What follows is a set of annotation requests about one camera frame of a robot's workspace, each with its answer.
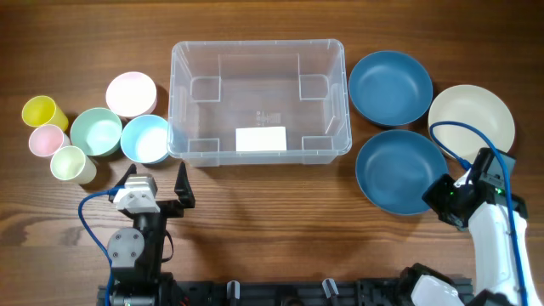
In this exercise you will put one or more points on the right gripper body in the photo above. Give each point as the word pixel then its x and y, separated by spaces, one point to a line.
pixel 440 199

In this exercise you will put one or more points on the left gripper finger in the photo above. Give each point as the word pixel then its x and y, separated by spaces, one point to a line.
pixel 182 188
pixel 132 169

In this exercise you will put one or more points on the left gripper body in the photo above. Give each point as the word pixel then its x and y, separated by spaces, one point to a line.
pixel 172 208

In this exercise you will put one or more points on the light blue bowl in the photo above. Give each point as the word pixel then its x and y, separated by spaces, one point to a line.
pixel 144 139

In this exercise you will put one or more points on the mint green bowl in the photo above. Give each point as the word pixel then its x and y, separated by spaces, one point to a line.
pixel 97 132

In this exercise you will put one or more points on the dark blue plate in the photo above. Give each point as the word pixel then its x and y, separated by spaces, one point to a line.
pixel 394 169
pixel 390 88

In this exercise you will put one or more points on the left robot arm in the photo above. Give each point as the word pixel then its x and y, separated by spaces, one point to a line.
pixel 136 252

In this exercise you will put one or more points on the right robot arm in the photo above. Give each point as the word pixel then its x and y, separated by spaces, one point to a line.
pixel 503 274

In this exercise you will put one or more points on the clear plastic storage container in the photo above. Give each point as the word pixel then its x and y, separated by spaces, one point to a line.
pixel 219 86

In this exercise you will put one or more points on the pale green cup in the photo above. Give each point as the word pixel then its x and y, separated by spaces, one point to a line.
pixel 71 164

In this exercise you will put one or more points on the pink bowl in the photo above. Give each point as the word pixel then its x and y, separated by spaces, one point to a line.
pixel 131 94

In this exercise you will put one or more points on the pink cup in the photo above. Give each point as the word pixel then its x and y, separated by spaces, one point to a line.
pixel 46 140

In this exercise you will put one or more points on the yellow cup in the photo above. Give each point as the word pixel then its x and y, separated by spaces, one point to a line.
pixel 43 110

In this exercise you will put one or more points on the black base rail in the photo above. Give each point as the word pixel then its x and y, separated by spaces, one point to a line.
pixel 373 291

